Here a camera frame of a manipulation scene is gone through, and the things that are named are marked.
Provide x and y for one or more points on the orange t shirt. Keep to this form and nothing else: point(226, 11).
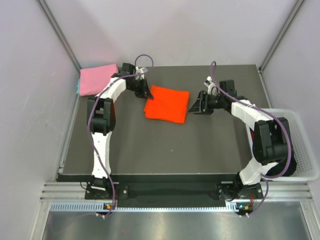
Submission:
point(168, 105)

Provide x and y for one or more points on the aluminium frame post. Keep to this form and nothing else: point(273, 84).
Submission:
point(58, 32)
point(297, 6)

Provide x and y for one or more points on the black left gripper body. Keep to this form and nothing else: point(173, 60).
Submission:
point(139, 87)

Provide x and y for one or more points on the right aluminium frame post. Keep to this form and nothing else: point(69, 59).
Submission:
point(297, 6)

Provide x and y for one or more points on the folded pink t shirt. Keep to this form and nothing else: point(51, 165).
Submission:
point(94, 79)

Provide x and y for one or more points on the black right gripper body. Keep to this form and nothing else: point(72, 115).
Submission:
point(211, 102)

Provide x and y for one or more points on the left aluminium frame post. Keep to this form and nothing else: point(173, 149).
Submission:
point(58, 32)

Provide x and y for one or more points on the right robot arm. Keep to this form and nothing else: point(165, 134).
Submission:
point(238, 110)

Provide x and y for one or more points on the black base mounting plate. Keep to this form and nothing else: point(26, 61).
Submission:
point(170, 190)

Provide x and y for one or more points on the white plastic laundry basket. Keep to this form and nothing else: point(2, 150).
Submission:
point(302, 150)

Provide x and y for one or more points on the grey slotted cable duct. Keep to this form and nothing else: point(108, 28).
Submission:
point(103, 207)

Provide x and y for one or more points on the folded teal t shirt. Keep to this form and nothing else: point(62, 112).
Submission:
point(77, 86)

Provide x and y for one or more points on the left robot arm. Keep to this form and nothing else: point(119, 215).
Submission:
point(101, 118)

